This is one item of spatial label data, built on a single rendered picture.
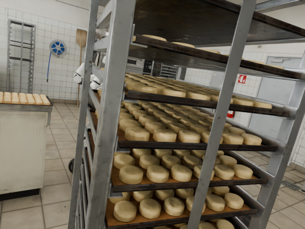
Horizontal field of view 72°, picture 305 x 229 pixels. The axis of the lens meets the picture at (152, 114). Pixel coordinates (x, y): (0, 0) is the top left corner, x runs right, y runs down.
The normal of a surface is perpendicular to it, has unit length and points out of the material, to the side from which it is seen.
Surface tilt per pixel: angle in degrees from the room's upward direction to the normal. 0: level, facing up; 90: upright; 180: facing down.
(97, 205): 90
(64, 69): 90
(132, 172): 0
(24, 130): 90
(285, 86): 90
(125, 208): 0
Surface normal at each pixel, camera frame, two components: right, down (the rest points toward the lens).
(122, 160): 0.17, -0.96
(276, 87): -0.84, -0.03
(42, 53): 0.51, 0.27
